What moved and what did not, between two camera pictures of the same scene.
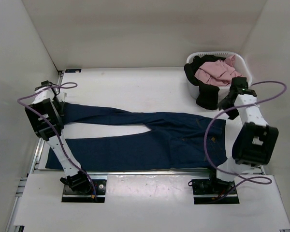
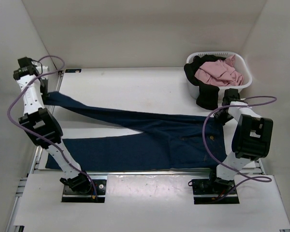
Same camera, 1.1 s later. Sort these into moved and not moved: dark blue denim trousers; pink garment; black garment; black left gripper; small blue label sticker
Moved: black left gripper; dark blue denim trousers
Not moved: small blue label sticker; black garment; pink garment
